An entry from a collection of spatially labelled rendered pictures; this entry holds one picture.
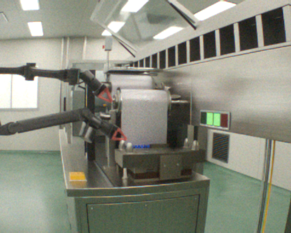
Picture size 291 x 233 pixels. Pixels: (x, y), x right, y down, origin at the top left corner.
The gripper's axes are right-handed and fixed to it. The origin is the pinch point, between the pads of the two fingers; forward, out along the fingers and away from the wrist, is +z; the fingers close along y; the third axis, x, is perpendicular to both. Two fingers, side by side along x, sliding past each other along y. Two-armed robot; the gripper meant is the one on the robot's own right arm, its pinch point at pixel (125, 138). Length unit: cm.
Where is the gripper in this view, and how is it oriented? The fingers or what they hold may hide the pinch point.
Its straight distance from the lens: 145.8
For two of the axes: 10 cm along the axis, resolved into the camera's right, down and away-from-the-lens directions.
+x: 4.6, -8.8, 0.9
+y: 3.0, 0.6, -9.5
